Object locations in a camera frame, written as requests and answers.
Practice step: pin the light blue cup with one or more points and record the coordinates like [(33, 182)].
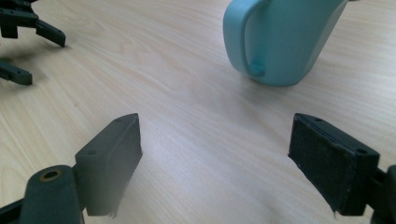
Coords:
[(280, 43)]

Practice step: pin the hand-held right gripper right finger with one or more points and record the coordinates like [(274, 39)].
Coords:
[(333, 165)]

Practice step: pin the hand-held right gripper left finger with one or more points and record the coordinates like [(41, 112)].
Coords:
[(107, 161)]

